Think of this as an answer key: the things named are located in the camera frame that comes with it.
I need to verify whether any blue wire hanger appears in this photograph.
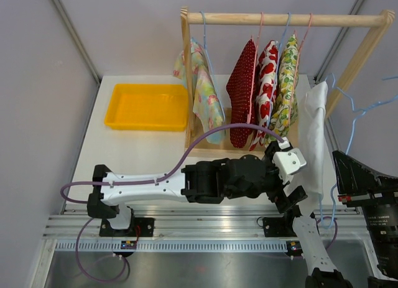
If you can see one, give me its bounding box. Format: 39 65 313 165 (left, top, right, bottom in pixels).
199 11 226 122
266 12 294 129
318 72 398 230

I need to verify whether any white skirt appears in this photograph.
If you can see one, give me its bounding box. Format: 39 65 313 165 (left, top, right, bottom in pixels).
288 81 328 216

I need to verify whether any lemon print skirt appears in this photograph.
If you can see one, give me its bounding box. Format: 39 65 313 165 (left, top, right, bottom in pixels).
269 33 299 137

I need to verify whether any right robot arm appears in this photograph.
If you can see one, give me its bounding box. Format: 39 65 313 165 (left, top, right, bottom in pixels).
282 151 397 287

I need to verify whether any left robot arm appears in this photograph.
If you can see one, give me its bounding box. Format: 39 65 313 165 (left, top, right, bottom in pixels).
86 142 307 238

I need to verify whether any wooden clothes rack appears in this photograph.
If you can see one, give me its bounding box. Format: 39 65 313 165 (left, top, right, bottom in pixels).
180 6 396 160

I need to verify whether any pastel floral garment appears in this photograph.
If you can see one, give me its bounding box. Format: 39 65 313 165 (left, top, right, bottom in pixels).
172 38 225 144

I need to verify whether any red polka dot garment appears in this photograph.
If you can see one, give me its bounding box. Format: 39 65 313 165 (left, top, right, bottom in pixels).
226 38 258 149

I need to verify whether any red poppy print garment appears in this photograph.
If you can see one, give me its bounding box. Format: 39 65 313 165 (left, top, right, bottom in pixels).
248 40 279 152

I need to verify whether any yellow plastic tray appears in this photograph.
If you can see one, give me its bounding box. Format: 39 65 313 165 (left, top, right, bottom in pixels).
104 84 188 132

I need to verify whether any aluminium rail frame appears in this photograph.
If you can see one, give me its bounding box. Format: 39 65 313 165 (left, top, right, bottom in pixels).
30 126 398 288

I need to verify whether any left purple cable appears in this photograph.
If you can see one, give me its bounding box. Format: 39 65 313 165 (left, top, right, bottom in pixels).
60 123 285 205

